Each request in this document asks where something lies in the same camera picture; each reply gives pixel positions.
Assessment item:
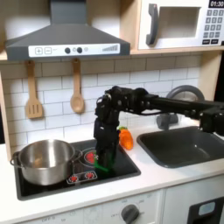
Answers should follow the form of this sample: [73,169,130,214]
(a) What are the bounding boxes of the green toy block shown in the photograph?
[94,157,114,173]

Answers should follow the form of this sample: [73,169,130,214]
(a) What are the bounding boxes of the steel pot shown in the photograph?
[10,139,83,186]

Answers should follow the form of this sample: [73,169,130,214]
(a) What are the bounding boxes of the black toy stove top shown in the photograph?
[12,139,142,201]

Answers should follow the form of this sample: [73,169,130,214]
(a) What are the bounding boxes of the orange toy carrot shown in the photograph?
[117,126,135,151]

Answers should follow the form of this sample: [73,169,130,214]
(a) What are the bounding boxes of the wooden spoon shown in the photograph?
[69,58,86,115]

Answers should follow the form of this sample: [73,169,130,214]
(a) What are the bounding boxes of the white oven control panel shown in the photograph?
[17,189,165,224]

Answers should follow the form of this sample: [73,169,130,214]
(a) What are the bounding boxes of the grey oven knob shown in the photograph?
[121,204,140,224]

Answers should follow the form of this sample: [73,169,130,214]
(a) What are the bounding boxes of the dark grey sink basin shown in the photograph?
[136,125,224,169]

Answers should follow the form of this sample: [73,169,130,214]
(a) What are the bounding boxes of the white cabinet door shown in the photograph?
[161,174,224,224]

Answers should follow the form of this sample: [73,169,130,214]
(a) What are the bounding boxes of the slotted wooden spatula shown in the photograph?
[24,59,45,120]

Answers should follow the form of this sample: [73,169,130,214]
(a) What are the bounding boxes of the dark grey tap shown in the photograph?
[156,85,206,130]

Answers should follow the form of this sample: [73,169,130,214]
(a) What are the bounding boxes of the grey extractor hood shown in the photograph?
[3,0,131,61]

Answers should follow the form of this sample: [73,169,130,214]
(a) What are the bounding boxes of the white toy microwave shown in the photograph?
[137,0,224,51]

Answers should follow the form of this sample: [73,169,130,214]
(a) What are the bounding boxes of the black door handle panel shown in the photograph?
[186,196,224,224]

